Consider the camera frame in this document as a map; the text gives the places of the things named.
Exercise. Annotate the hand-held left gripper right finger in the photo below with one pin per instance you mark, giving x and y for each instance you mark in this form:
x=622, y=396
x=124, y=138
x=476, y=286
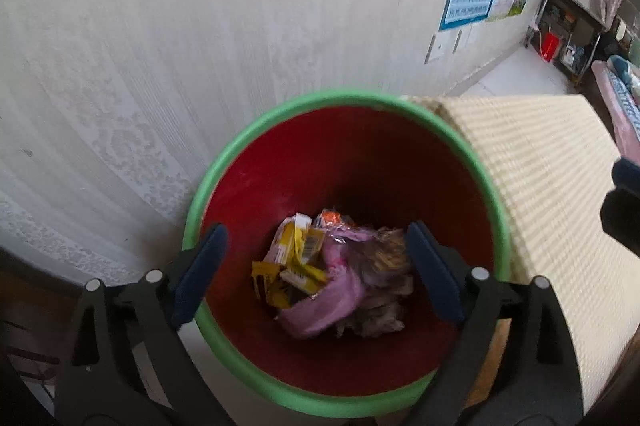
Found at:
x=435, y=276

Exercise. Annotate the pink snack wrapper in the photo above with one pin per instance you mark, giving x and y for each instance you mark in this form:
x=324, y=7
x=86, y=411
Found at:
x=340, y=296

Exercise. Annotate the dark shelf with items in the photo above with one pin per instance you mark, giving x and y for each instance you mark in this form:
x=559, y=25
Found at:
x=575, y=4

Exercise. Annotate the white wall switch plate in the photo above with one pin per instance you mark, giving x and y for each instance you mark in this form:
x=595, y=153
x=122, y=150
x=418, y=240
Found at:
x=436, y=48

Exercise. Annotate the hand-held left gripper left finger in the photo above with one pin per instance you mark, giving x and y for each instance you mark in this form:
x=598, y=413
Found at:
x=200, y=271

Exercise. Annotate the red bin with green rim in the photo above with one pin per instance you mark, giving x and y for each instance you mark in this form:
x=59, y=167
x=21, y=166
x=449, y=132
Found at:
x=350, y=156

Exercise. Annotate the yellow checked tablecloth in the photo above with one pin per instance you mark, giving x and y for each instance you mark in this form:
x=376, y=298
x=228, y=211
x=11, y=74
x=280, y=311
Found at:
x=550, y=181

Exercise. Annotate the red container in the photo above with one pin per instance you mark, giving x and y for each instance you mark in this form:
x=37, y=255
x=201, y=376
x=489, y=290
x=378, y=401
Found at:
x=549, y=46

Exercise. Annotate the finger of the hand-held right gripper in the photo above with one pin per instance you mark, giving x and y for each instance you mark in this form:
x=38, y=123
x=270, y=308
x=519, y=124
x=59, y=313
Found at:
x=625, y=216

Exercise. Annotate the yellow snack wrapper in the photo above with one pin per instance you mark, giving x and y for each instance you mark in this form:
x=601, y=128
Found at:
x=295, y=251

